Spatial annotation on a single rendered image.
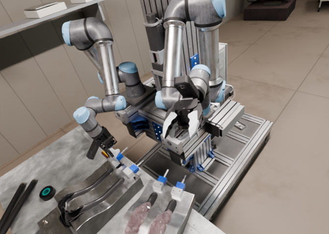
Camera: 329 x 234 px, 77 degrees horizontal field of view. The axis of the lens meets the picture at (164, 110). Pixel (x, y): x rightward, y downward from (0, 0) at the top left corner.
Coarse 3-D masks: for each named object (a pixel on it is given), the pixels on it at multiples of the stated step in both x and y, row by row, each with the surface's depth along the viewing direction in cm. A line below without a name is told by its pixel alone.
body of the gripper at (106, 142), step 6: (102, 126) 112; (102, 132) 108; (108, 132) 112; (96, 138) 106; (102, 138) 111; (108, 138) 112; (114, 138) 113; (102, 144) 110; (108, 144) 113; (114, 144) 114
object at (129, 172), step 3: (141, 162) 120; (132, 165) 118; (135, 165) 117; (138, 165) 118; (126, 168) 115; (129, 168) 115; (132, 168) 116; (135, 168) 116; (138, 168) 117; (123, 171) 114; (126, 171) 114; (129, 171) 113; (132, 171) 113; (135, 171) 116; (126, 174) 112; (129, 174) 112; (132, 174) 114; (129, 177) 113
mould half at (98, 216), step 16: (96, 176) 119; (112, 176) 117; (64, 192) 108; (96, 192) 110; (128, 192) 110; (96, 208) 101; (112, 208) 104; (48, 224) 104; (80, 224) 93; (96, 224) 100
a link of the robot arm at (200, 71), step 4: (192, 68) 78; (196, 68) 75; (200, 68) 74; (204, 68) 75; (208, 68) 77; (192, 72) 74; (196, 72) 72; (200, 72) 72; (204, 72) 73; (208, 72) 75; (192, 76) 71; (196, 76) 70; (200, 76) 70; (204, 76) 71; (208, 76) 74; (204, 80) 70; (208, 80) 73; (208, 84) 75; (208, 88) 76
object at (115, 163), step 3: (126, 147) 124; (123, 150) 123; (120, 153) 121; (117, 156) 120; (120, 156) 120; (108, 159) 119; (111, 159) 118; (117, 159) 120; (120, 159) 121; (111, 162) 116; (114, 162) 118; (117, 162) 120; (114, 165) 118
